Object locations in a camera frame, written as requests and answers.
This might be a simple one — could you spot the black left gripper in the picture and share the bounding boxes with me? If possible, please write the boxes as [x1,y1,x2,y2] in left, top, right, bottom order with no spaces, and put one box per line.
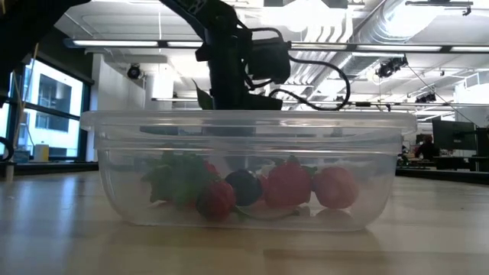
[195,22,284,112]

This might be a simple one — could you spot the clear plastic tupperware container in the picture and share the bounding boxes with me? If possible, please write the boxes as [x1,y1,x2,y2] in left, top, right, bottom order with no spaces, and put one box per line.
[79,109,418,233]

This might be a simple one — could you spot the dark purple toy cherry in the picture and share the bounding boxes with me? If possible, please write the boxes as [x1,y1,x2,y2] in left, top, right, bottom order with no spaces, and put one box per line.
[224,169,264,207]

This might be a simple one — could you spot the red strawberry big green leaves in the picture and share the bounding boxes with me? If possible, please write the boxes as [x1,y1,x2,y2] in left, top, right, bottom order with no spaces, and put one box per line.
[167,151,222,209]

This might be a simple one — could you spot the dark red toy strawberry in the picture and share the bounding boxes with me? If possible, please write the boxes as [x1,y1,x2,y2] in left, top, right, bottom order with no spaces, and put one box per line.
[196,179,237,222]

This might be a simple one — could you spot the long ceiling light strip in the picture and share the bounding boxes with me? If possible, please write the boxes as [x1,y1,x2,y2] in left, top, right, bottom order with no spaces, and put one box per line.
[63,37,489,54]

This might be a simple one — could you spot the person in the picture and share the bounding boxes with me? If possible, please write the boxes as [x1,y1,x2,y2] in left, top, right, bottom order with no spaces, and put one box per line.
[415,134,440,161]

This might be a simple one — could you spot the large black-framed window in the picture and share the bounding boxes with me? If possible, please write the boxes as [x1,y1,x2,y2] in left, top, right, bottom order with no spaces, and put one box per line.
[0,57,92,161]

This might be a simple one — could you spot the black computer monitor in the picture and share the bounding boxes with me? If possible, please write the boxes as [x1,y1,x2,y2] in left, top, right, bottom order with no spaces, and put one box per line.
[475,128,489,157]
[432,120,477,152]

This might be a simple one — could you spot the white canister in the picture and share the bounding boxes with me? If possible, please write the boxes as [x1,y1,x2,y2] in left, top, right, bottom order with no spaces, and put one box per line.
[33,143,50,163]

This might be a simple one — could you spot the black ceiling track fixture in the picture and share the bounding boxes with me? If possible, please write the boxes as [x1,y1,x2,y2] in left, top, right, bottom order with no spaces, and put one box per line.
[404,0,474,17]

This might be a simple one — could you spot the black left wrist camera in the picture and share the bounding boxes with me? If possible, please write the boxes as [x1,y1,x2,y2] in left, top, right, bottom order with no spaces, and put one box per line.
[250,37,292,84]

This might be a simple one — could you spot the silver air duct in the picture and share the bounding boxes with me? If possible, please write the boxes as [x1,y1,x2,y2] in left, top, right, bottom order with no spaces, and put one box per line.
[293,0,489,77]

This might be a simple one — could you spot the black cable loop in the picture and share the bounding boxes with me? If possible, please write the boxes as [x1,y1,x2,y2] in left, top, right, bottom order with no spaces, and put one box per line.
[0,136,16,162]

